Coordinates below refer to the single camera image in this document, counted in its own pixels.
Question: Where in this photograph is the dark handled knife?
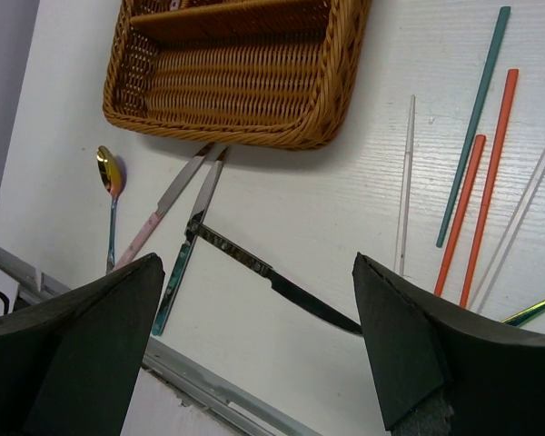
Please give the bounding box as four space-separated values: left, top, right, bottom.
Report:
187 219 362 336

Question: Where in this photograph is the green rainbow fork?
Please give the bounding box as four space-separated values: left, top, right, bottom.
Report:
501 299 545 327

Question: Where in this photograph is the pink handled silver spoon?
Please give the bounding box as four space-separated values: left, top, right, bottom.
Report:
169 0 181 11

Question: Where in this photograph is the long orange chopstick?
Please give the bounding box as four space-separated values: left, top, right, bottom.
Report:
460 68 520 309

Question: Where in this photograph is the aluminium table rail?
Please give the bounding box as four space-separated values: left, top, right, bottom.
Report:
0 243 310 436

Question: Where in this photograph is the pink handled knife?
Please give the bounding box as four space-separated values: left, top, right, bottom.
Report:
113 143 215 271

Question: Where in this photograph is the teal chopstick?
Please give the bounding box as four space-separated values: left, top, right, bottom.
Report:
435 5 511 248

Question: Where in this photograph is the gold rainbow spoon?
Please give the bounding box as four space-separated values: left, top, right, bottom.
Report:
96 145 126 273

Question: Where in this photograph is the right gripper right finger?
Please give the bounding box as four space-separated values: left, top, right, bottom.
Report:
352 254 545 435

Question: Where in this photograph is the wicker cutlery tray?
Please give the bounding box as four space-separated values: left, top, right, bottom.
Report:
103 1 371 151

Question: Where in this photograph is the short orange chopstick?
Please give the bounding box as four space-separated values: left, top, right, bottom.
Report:
434 134 486 296

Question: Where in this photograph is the green handled knife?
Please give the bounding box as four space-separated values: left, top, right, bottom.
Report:
152 146 229 336

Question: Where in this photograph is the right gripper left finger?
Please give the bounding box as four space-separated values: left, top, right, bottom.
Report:
0 253 166 436

